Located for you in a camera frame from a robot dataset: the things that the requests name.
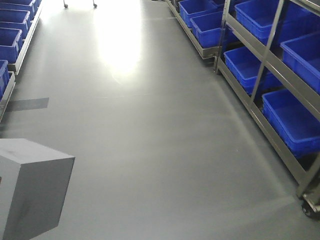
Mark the distant steel shelf rack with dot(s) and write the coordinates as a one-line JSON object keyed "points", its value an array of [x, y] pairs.
{"points": [[269, 53]]}

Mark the gray square base block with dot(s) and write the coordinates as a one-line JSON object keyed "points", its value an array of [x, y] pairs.
{"points": [[34, 180]]}

